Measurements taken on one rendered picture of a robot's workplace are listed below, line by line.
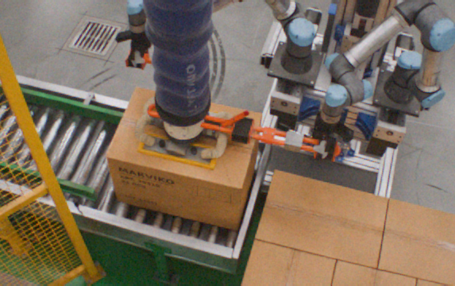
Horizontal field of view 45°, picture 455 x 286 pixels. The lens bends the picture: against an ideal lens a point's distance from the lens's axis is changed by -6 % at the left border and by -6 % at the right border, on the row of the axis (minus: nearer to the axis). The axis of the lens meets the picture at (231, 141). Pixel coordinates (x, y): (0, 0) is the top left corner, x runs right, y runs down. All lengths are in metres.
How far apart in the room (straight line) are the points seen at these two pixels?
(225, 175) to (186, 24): 0.79
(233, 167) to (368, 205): 0.80
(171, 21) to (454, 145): 2.57
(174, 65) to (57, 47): 2.38
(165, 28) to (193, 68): 0.24
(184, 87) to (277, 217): 0.94
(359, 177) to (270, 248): 0.89
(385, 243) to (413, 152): 1.14
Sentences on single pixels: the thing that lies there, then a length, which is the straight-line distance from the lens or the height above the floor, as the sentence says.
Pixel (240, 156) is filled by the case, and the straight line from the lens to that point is 2.46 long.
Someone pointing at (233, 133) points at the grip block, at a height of 1.10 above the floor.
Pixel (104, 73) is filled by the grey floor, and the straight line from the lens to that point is 4.06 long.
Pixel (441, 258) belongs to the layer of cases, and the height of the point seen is 0.54.
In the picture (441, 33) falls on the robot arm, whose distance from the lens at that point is 2.12.
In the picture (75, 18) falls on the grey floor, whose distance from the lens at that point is 4.51.
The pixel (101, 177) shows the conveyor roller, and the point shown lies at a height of 0.55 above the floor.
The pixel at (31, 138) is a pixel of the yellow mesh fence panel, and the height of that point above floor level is 1.36.
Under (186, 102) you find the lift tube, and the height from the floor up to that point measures 1.30.
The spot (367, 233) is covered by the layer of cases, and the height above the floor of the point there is 0.54.
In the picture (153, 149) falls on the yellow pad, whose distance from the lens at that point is 2.46.
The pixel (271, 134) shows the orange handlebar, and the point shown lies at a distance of 2.36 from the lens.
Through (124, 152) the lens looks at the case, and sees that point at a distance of 2.49.
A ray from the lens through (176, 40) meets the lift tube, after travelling 1.91.
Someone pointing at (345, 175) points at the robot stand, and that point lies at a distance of 3.36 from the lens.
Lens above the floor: 3.01
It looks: 56 degrees down
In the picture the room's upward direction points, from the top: 3 degrees clockwise
